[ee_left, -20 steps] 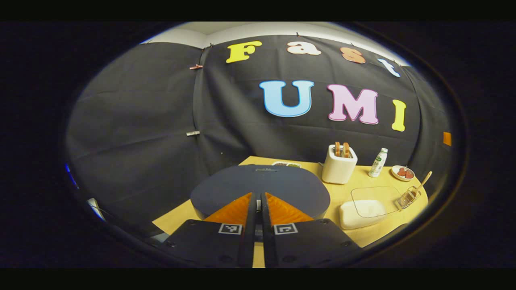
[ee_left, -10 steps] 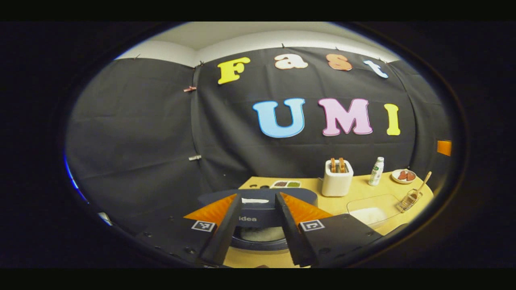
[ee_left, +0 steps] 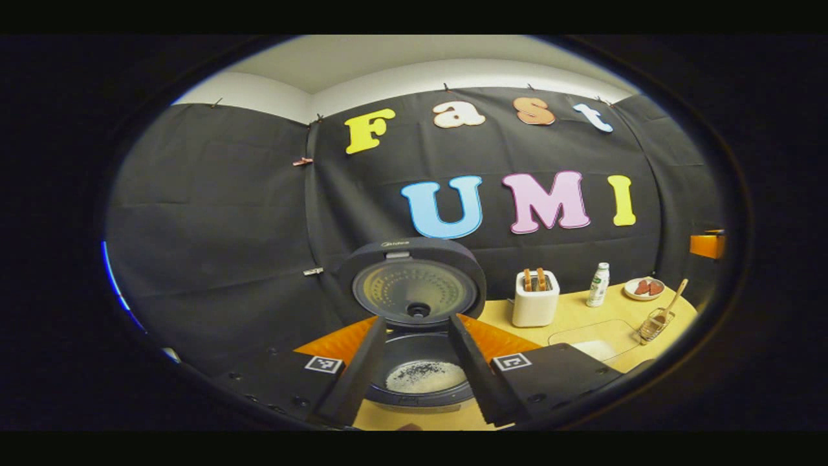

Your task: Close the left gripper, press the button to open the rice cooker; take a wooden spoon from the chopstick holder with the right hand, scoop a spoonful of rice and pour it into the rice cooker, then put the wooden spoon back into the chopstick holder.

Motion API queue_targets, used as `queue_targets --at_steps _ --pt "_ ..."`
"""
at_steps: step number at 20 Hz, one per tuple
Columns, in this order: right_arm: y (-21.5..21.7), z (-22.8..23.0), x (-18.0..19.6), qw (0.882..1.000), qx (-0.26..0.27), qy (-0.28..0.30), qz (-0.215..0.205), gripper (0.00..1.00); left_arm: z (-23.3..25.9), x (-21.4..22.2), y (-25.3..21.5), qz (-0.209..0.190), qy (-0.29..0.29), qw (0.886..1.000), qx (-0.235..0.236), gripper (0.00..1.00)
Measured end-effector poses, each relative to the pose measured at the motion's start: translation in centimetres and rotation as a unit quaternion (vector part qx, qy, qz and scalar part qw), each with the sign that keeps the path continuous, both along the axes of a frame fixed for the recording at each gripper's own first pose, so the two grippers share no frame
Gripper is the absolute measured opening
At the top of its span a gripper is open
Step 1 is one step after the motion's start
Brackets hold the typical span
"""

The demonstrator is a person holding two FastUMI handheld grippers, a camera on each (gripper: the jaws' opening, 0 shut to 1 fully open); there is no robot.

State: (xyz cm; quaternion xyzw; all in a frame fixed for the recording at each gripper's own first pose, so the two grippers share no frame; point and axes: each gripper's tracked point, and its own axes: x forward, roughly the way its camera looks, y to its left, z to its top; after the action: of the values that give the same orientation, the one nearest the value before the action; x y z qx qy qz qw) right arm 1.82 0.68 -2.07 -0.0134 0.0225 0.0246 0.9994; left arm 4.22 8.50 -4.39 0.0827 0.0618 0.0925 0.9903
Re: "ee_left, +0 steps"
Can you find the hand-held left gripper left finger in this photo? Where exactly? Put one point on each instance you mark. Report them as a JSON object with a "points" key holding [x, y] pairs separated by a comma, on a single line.
{"points": [[362, 375]]}

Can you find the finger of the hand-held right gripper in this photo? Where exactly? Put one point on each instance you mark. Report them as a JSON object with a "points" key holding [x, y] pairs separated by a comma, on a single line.
{"points": [[708, 246]]}

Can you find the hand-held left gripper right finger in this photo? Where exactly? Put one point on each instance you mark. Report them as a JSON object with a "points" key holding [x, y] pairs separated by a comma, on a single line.
{"points": [[482, 382]]}

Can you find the wooden spoon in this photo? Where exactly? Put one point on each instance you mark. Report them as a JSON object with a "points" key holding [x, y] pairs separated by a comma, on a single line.
{"points": [[679, 291]]}

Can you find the clear tray of white rice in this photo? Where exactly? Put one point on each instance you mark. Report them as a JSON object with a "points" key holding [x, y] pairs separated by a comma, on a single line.
{"points": [[582, 333]]}

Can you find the black and silver rice cooker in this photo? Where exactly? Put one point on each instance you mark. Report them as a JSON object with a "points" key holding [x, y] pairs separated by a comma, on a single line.
{"points": [[414, 259]]}

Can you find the red meat slice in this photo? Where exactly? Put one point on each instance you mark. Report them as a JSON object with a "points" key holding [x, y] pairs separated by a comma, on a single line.
{"points": [[656, 288], [642, 287]]}

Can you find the white round plate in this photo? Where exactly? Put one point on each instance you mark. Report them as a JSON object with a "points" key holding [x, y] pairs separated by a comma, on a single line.
{"points": [[640, 298]]}

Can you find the white toaster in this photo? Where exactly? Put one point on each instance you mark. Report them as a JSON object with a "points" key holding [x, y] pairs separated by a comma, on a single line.
{"points": [[535, 307]]}

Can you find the toasted bread slice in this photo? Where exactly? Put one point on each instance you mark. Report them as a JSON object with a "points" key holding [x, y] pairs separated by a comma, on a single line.
{"points": [[541, 279], [527, 279]]}

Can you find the white milk bottle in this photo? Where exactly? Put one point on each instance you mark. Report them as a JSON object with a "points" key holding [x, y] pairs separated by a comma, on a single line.
{"points": [[598, 288]]}

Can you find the pink clothes peg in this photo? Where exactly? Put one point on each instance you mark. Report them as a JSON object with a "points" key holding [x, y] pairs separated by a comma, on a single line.
{"points": [[303, 162]]}

